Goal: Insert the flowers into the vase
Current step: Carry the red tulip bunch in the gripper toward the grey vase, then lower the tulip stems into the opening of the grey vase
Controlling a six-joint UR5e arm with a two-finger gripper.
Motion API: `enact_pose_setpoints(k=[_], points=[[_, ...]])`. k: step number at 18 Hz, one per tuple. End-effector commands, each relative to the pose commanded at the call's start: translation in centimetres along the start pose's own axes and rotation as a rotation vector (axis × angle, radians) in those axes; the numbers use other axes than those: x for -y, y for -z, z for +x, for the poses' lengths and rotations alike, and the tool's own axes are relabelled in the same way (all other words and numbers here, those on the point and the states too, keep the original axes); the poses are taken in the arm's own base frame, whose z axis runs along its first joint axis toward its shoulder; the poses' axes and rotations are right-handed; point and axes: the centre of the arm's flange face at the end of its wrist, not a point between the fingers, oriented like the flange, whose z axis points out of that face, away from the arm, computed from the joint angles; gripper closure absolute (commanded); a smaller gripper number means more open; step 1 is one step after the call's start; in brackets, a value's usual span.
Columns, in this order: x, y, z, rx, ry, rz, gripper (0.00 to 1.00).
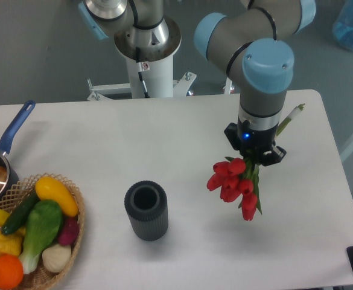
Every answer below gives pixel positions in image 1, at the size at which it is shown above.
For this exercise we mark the orange fruit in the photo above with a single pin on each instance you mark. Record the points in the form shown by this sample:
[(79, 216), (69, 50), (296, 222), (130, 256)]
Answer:
[(11, 271)]

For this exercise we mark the yellow squash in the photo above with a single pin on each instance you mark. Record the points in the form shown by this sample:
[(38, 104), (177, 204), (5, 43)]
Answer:
[(49, 188)]

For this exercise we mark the green bok choy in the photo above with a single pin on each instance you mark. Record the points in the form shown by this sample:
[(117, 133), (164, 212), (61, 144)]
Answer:
[(42, 227)]

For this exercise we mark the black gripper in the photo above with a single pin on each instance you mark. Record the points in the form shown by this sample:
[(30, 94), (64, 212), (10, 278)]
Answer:
[(256, 143)]

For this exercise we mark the white garlic bulb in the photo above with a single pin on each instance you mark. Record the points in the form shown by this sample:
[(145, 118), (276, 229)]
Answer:
[(56, 257)]

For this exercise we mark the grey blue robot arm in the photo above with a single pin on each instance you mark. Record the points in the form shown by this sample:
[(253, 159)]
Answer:
[(249, 49)]

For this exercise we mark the red tulip bouquet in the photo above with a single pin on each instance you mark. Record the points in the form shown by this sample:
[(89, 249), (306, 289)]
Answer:
[(238, 177)]

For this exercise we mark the dark grey ribbed vase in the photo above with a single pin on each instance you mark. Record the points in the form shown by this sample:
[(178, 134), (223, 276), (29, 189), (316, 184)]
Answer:
[(146, 205)]

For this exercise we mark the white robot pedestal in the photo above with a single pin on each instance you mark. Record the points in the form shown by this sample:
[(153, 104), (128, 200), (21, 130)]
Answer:
[(149, 56)]

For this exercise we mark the blue handled saucepan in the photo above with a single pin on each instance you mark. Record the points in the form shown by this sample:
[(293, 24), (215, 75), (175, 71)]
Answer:
[(6, 142)]

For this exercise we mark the yellow bell pepper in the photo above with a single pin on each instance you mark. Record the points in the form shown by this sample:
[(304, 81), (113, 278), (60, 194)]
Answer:
[(10, 244)]

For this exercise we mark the dark green cucumber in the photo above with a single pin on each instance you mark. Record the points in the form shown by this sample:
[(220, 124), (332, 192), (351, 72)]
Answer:
[(19, 215)]

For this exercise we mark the woven wicker basket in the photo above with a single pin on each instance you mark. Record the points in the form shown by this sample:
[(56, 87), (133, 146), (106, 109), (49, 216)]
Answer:
[(41, 278)]

